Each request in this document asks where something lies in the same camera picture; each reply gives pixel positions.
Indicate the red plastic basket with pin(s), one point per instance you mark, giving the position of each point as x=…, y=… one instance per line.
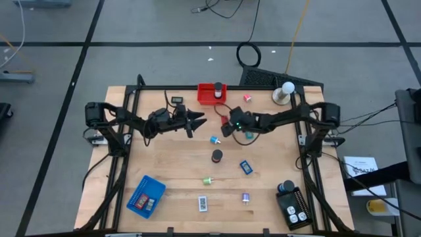
x=207, y=97

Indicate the red digital clock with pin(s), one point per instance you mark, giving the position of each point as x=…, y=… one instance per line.
x=142, y=200
x=224, y=119

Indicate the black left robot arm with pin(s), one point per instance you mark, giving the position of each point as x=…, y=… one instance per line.
x=131, y=120

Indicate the white sand hourglass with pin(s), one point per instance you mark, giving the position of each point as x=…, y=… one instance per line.
x=218, y=89

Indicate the red sand hourglass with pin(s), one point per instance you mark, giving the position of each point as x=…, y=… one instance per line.
x=216, y=155

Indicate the pink white USB charger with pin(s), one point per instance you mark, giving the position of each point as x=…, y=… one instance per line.
x=247, y=98

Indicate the black plastic tray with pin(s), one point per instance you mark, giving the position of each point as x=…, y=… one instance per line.
x=283, y=200

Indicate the teal digital clock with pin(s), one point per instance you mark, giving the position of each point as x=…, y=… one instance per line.
x=249, y=135

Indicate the blue sand hourglass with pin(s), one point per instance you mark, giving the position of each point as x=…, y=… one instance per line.
x=285, y=186

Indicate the blue plastic basket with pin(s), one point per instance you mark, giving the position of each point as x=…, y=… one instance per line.
x=151, y=187

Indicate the blue digital clock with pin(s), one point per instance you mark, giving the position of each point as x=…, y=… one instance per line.
x=150, y=204
x=246, y=167

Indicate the grey cart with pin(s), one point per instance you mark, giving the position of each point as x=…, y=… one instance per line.
x=409, y=148

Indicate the black aluminium table frame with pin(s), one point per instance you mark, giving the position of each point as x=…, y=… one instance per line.
x=158, y=87

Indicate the green white USB charger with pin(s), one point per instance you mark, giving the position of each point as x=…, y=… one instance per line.
x=206, y=180
x=302, y=216

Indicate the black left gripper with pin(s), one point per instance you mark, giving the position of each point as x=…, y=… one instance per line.
x=164, y=121

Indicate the brass lamp with white bulb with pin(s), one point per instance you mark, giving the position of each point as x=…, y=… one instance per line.
x=283, y=93

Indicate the white label card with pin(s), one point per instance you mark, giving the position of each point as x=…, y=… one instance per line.
x=203, y=203

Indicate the white booklet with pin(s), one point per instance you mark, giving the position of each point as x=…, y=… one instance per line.
x=358, y=163

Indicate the black bar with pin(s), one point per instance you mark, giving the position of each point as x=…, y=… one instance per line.
x=378, y=176

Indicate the light blue USB charger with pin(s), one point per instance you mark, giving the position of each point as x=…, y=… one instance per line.
x=214, y=140

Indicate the grey equipment base foot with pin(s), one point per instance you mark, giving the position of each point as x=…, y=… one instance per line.
x=16, y=77

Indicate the black caster wheel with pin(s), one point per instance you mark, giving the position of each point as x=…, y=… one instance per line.
x=5, y=112

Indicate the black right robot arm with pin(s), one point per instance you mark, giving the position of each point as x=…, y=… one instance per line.
x=289, y=115

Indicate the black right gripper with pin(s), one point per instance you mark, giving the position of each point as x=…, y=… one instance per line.
x=241, y=118

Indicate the purple white USB charger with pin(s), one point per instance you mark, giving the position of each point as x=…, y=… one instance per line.
x=293, y=218
x=245, y=198
x=290, y=209

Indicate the white roll with yellow label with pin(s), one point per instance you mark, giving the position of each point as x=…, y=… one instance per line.
x=378, y=206

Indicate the black perforated panel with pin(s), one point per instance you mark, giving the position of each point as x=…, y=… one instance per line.
x=263, y=77

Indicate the black digital clock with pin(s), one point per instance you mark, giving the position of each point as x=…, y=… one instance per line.
x=177, y=99

